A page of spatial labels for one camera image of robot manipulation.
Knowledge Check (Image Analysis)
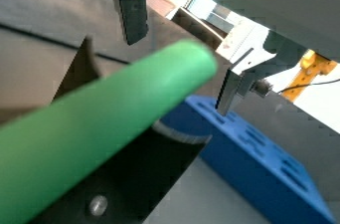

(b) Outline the green cylinder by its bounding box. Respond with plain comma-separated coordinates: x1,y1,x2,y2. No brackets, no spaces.
0,40,216,224

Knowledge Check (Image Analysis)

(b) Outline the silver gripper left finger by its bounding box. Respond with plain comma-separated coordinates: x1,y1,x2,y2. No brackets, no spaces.
115,0,150,45

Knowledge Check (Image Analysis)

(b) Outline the blue foam shape-sorter block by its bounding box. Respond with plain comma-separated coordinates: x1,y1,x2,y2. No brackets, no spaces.
163,95,338,224

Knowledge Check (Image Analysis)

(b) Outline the black cradle fixture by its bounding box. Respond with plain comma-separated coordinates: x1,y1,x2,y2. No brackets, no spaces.
28,41,215,224

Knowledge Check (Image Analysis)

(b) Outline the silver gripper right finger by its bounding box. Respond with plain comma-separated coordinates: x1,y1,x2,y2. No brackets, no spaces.
215,18,307,115

